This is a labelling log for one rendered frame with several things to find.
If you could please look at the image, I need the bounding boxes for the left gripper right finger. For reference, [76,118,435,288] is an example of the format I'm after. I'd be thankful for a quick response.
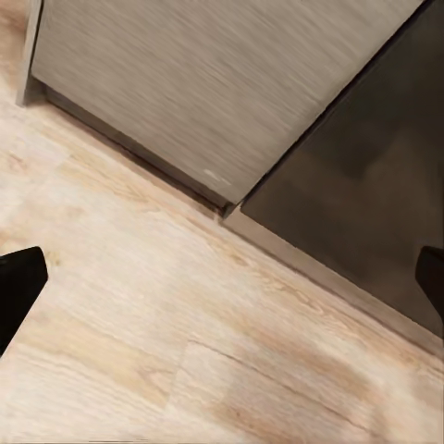
[414,245,444,321]

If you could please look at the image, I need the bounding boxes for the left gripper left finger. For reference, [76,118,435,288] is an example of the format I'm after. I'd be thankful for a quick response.
[0,246,48,357]

